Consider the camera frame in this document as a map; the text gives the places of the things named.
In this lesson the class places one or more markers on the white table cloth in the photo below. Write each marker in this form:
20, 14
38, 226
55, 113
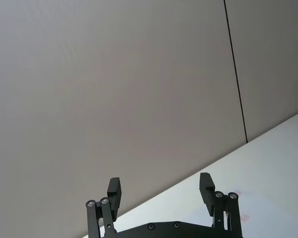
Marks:
268, 173

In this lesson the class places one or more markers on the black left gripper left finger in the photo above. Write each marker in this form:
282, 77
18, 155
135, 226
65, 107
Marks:
113, 198

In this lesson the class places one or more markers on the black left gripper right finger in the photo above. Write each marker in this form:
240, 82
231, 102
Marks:
207, 196

